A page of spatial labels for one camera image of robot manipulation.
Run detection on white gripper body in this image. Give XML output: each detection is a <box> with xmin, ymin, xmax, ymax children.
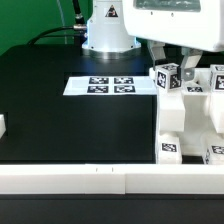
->
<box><xmin>122</xmin><ymin>0</ymin><xmax>224</xmax><ymax>52</ymax></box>

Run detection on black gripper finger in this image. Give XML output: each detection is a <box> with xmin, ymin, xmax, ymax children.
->
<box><xmin>177</xmin><ymin>47</ymin><xmax>203</xmax><ymax>81</ymax></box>
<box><xmin>147</xmin><ymin>40</ymin><xmax>167</xmax><ymax>67</ymax></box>

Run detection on white tagged small block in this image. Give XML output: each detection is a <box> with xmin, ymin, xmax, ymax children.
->
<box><xmin>155</xmin><ymin>63</ymin><xmax>182</xmax><ymax>91</ymax></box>

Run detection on white chair back frame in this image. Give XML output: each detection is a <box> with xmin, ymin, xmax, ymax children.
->
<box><xmin>149</xmin><ymin>64</ymin><xmax>224</xmax><ymax>135</ymax></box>

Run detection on white chair seat part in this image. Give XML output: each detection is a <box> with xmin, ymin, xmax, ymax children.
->
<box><xmin>180</xmin><ymin>86</ymin><xmax>211</xmax><ymax>156</ymax></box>

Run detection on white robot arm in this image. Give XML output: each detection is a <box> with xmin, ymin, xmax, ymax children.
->
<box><xmin>83</xmin><ymin>0</ymin><xmax>224</xmax><ymax>80</ymax></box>

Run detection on white part left edge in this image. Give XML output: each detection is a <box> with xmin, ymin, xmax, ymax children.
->
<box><xmin>0</xmin><ymin>114</ymin><xmax>6</xmax><ymax>139</ymax></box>

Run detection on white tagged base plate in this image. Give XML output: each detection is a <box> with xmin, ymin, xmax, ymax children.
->
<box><xmin>63</xmin><ymin>76</ymin><xmax>156</xmax><ymax>96</ymax></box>

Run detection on black cables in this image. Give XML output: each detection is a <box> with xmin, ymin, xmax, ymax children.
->
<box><xmin>27</xmin><ymin>0</ymin><xmax>88</xmax><ymax>46</ymax></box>

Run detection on white front rail barrier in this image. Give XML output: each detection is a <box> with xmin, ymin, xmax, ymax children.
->
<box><xmin>0</xmin><ymin>164</ymin><xmax>224</xmax><ymax>194</ymax></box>

